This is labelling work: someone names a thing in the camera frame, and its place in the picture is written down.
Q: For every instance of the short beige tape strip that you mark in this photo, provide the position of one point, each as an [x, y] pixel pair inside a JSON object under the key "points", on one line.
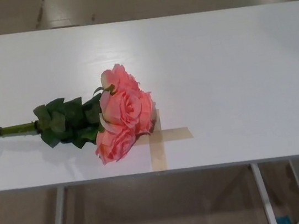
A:
{"points": [[175, 134]]}

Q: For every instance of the teal object on floor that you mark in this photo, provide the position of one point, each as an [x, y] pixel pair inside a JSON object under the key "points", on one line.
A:
{"points": [[284, 221]]}

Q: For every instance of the pink artificial rose bouquet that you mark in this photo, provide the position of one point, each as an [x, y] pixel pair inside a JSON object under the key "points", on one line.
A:
{"points": [[126, 107]]}

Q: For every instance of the long beige tape strip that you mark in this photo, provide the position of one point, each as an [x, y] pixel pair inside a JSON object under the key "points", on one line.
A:
{"points": [[158, 155]]}

